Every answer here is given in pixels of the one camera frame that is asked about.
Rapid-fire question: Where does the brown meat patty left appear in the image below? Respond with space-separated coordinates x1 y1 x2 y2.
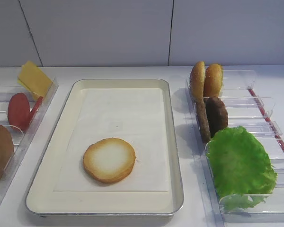
195 99 211 143

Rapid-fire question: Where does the brown meat patty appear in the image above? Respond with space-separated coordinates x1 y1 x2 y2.
205 97 228 138
195 99 211 143

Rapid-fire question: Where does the brown meat patty right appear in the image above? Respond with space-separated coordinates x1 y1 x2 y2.
205 97 228 138

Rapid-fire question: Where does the red tomato slice right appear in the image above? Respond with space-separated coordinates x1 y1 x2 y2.
28 96 43 123

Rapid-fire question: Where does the red tomato slice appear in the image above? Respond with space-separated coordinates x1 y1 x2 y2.
28 96 43 123
8 93 30 132

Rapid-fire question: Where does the yellow cheese slice front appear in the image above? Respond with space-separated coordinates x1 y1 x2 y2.
18 61 53 101

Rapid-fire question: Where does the yellow cheese slice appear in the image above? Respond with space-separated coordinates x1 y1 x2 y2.
18 61 53 101
17 79 30 91

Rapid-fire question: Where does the green lettuce leaf in rack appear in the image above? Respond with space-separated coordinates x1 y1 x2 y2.
207 126 277 210

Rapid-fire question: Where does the red tomato slice left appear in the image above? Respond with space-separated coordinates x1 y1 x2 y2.
8 93 30 132

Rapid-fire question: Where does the yellow cheese slice back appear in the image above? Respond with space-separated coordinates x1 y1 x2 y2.
17 79 30 91

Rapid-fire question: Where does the white paper tray liner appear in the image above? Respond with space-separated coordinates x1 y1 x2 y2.
55 88 169 192

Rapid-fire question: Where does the toasted bottom bun slice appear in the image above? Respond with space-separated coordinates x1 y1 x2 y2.
82 138 136 183

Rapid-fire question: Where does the sesame bun top left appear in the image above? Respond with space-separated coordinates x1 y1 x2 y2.
190 61 205 102

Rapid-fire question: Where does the sesame bun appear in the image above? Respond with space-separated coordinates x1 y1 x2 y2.
204 63 223 97
190 61 205 102

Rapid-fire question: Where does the sesame bun top right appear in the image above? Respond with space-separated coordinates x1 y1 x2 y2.
204 63 223 97

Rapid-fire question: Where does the clear acrylic right rack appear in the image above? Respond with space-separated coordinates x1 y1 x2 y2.
186 70 284 227

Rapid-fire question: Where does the clear acrylic rack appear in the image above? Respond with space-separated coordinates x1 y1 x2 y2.
0 78 58 205
186 70 284 227

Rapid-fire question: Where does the clear acrylic left rack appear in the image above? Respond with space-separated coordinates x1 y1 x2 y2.
0 78 58 205

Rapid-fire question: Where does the cream metal serving tray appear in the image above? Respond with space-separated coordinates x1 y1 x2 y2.
26 79 184 216

